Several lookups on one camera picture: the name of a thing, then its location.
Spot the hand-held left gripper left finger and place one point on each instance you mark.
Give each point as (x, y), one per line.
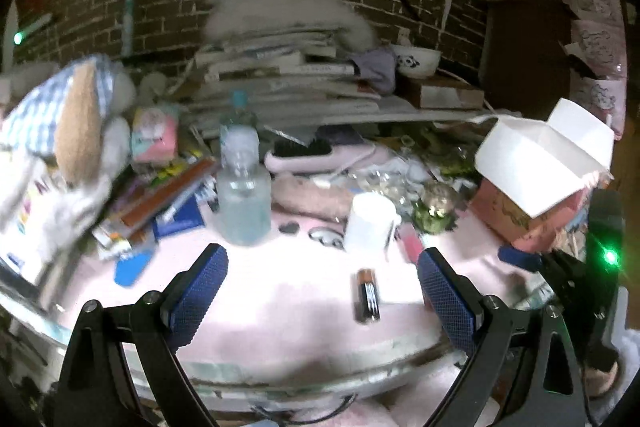
(195, 302)

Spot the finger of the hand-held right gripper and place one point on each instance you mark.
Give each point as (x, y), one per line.
(520, 258)

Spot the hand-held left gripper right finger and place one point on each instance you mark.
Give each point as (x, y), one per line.
(450, 307)

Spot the mauve lipstick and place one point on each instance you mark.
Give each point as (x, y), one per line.
(411, 242)

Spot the black copper battery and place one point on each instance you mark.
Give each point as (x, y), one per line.
(367, 302)

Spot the green glass jar gold lid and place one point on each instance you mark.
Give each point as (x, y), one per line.
(437, 209)

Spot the pink cartoon cardboard box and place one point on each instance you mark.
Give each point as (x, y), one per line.
(540, 157)

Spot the clear bottle blue liquid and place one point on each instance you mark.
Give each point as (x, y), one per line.
(243, 207)

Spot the white cup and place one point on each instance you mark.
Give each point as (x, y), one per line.
(370, 222)

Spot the person's right hand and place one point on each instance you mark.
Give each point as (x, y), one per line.
(600, 377)

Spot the blue card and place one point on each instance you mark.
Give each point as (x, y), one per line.
(132, 268)

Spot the blue booklet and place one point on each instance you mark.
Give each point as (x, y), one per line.
(180, 219)

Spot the pink desk mat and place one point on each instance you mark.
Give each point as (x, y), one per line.
(290, 297)

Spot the clear cellophane wrappers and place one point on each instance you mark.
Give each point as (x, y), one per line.
(395, 184)

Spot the pink fluffy pencil case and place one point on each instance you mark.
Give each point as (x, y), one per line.
(315, 202)

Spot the pink tissue packet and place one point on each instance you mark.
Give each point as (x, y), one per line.
(155, 132)

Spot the brown cardboard box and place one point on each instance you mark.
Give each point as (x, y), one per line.
(445, 94)

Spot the pink hair brush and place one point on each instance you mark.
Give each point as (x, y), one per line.
(320, 159)

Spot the checkered plush dog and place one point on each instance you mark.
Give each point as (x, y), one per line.
(65, 147)

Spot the white panda bowl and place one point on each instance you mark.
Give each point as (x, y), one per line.
(417, 62)

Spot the small white plush toy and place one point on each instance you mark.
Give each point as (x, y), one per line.
(151, 84)

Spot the purple cloth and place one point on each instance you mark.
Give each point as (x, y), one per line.
(375, 69)

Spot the stack of books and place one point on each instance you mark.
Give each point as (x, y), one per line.
(300, 87)

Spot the white fluffy fur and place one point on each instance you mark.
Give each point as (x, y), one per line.
(290, 12)

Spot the white wall bracket green light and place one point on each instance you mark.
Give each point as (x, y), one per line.
(17, 38)

